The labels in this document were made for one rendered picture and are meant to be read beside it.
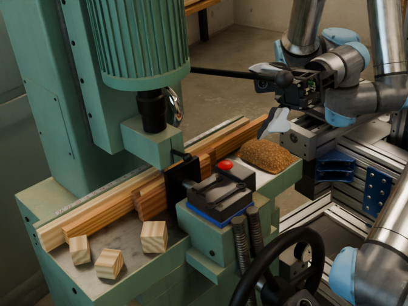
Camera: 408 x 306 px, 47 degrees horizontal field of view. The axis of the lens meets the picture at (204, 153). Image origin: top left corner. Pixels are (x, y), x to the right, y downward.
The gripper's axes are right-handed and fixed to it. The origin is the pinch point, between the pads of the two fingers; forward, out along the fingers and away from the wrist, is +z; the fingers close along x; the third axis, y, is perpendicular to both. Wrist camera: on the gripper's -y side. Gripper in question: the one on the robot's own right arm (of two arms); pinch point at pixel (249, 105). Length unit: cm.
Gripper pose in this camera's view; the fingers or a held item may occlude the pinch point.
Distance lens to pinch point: 95.4
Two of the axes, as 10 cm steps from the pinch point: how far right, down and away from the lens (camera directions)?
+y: 6.6, 2.4, -7.1
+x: 1.6, 8.8, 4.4
